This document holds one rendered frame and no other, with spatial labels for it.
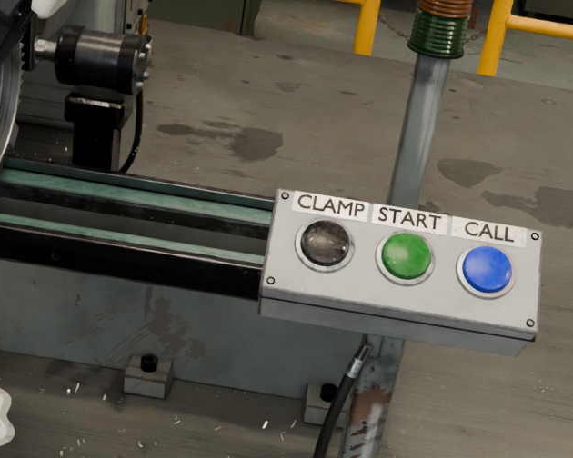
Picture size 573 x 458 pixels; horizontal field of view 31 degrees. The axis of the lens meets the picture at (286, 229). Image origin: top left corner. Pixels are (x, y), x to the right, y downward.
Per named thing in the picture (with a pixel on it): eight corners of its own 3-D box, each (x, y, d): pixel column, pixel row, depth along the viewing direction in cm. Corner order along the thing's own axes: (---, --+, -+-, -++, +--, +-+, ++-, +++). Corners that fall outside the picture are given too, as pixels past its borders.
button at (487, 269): (456, 295, 64) (462, 284, 62) (459, 252, 65) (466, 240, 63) (504, 303, 63) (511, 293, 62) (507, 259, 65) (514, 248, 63)
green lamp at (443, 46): (409, 53, 113) (417, 13, 111) (407, 37, 118) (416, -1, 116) (463, 62, 113) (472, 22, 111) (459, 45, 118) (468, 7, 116)
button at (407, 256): (376, 283, 64) (380, 272, 62) (381, 239, 65) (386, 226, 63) (424, 290, 64) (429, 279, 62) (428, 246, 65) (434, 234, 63)
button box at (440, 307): (255, 317, 66) (258, 287, 62) (272, 218, 69) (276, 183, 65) (517, 360, 66) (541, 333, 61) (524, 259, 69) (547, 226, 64)
